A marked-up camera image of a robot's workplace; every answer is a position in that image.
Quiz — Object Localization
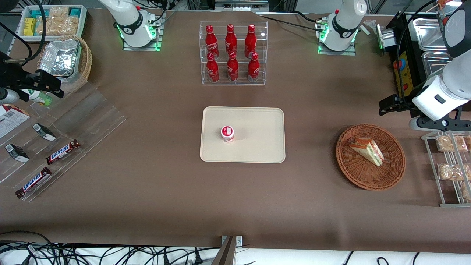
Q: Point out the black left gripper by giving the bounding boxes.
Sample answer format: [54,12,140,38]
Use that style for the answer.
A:
[379,94,418,117]

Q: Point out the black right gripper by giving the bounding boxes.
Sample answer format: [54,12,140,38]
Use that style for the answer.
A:
[0,52,64,102]

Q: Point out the triangle sandwich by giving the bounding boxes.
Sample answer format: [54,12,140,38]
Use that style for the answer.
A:
[348,137,385,167]

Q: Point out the light wicker basket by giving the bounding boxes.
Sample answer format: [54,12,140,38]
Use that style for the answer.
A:
[37,35,92,94]

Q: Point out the round brown wicker basket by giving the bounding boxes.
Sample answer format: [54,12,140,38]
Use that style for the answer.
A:
[336,124,406,191]

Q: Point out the beige plastic tray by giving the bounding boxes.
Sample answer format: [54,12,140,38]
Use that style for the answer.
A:
[200,106,286,163]

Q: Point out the green white small bottle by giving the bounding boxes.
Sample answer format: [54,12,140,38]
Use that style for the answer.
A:
[22,88,53,106]

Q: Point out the stack of foil trays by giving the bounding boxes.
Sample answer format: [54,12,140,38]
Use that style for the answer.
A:
[39,39,81,77]

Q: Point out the black machine with yellow panel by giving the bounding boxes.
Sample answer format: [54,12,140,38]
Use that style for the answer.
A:
[386,11,471,109]

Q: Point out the small black white box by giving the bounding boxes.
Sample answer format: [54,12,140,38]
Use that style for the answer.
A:
[32,123,57,142]
[5,144,30,163]

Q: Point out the red white printed box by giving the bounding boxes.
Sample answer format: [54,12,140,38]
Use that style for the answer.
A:
[0,104,31,139]

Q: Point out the clear acrylic stepped display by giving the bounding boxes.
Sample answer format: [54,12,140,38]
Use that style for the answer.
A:
[0,81,127,202]

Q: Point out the stainless steel pan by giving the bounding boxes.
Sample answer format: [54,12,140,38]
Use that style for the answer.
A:
[421,52,452,77]
[413,18,449,52]

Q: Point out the yellow snack packet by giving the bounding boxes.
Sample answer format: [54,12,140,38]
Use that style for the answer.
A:
[23,18,37,36]

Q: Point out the brown snickers bar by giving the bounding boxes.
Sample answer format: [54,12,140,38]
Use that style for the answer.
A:
[15,167,53,199]
[45,139,81,165]

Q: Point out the white plastic snack bin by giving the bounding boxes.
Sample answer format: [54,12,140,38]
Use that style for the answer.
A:
[17,5,88,42]

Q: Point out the clear plastic wrapper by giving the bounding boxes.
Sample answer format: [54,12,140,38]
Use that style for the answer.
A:
[362,19,380,36]

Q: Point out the red cola bottle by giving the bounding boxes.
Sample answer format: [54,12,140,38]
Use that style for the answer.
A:
[227,52,239,81]
[206,52,220,82]
[225,24,238,56]
[245,25,257,58]
[205,25,219,59]
[248,52,260,82]

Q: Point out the clear acrylic bottle rack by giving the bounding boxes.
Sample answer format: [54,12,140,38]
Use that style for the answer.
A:
[199,21,268,86]

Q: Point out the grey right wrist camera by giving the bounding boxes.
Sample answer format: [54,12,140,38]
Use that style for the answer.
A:
[0,88,20,105]

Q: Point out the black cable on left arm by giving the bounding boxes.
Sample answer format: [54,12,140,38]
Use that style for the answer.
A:
[400,0,440,108]

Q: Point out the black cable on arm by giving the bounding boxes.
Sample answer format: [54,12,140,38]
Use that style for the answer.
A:
[20,0,48,67]
[0,21,33,59]
[400,0,440,108]

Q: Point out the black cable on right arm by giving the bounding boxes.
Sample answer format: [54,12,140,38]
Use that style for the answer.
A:
[0,21,33,59]
[20,0,48,67]

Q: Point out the silver wire rack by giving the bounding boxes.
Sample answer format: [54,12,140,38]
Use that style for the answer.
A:
[421,131,471,207]

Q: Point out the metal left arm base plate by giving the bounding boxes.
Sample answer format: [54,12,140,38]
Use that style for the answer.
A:
[317,17,357,56]

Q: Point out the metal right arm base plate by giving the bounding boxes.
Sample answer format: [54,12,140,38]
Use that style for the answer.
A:
[123,10,163,52]

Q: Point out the black cable on table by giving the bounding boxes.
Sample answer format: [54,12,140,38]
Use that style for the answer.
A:
[259,10,326,32]

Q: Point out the tangled black floor cables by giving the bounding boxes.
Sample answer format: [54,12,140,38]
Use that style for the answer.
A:
[0,231,206,265]

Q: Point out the aluminium frame beam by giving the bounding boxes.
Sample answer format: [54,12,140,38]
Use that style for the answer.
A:
[213,0,270,12]

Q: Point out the aluminium profile bracket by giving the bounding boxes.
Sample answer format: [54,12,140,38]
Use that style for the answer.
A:
[213,236,243,265]

